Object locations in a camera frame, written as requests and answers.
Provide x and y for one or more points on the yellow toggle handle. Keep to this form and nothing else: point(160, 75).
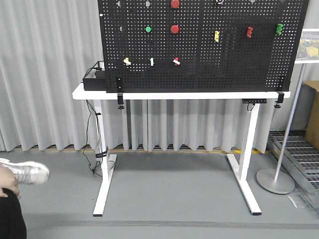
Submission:
point(217, 36)

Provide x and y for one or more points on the cardboard box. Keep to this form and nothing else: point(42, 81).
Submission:
point(312, 131)

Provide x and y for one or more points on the right black table clamp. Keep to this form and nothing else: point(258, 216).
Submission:
point(279, 90)

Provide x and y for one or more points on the black perforated pegboard panel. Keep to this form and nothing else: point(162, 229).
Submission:
point(235, 64)

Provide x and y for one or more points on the lower red mushroom button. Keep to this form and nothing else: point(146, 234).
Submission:
point(175, 29)

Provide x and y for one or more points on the white shelf with items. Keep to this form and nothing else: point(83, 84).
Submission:
point(308, 50)

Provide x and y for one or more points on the red toggle handle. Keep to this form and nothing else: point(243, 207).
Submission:
point(249, 32)

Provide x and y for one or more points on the black trouser leg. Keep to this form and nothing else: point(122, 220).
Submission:
point(12, 225)

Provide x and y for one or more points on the white height-adjustable table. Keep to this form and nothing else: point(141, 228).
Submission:
point(240, 168)

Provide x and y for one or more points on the grey round-base pole stand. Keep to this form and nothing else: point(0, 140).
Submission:
point(274, 180)

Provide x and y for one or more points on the green toggle handle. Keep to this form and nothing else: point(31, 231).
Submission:
point(279, 29)

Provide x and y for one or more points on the red rotary switch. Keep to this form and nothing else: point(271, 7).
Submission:
point(176, 61)

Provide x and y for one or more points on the table height control panel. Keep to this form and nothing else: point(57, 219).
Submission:
point(254, 101)

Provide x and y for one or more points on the white sneaker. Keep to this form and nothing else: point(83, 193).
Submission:
point(28, 172)

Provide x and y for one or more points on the upper red mushroom button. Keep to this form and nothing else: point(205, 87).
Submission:
point(175, 4)

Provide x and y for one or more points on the black table clamp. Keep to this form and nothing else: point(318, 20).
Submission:
point(279, 90)
point(120, 99)

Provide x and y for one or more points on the red mushroom button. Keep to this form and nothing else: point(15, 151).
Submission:
point(175, 29)
point(175, 4)

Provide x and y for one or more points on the left black table clamp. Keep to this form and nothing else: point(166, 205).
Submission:
point(120, 99)

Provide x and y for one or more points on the black electronics box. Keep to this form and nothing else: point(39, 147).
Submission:
point(94, 78)

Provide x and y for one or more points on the metal floor grating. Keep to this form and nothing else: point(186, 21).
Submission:
point(301, 162)

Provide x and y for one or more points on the person's hand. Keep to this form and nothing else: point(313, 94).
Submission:
point(8, 181)

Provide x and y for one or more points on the yellow rotary switch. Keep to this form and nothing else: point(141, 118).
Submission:
point(127, 61)

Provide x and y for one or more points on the grey curtain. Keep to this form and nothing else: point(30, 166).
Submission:
point(46, 46)

